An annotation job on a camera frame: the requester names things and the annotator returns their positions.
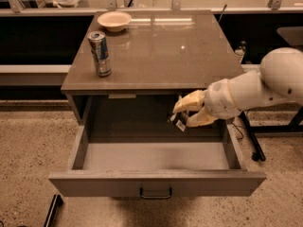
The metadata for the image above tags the white paper bowl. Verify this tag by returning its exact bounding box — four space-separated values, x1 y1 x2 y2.
98 11 132 32

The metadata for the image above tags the black rxbar chocolate bar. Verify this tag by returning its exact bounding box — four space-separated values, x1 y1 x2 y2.
169 112 188 132

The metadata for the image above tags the grey cabinet with counter top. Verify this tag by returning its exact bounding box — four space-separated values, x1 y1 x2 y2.
62 10 243 120

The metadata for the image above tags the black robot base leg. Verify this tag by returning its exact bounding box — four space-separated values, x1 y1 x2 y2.
240 112 266 162

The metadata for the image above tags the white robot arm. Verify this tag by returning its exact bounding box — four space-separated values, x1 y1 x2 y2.
173 47 303 127

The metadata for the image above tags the small spray bottle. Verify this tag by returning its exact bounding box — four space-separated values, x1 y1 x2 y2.
235 41 247 63

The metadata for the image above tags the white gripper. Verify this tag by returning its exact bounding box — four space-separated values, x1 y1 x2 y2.
172 79 241 128

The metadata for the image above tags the black drawer handle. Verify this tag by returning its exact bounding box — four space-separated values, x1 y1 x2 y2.
139 187 172 201

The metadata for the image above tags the metal railing with posts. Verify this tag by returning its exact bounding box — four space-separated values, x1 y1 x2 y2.
0 0 303 17

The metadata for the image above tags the silver blue energy drink can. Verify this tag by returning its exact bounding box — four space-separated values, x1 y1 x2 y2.
87 31 111 77

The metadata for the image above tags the black bar on floor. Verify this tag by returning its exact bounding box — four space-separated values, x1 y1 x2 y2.
44 194 63 227

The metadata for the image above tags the open grey top drawer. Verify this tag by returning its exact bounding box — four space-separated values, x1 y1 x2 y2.
48 96 267 199

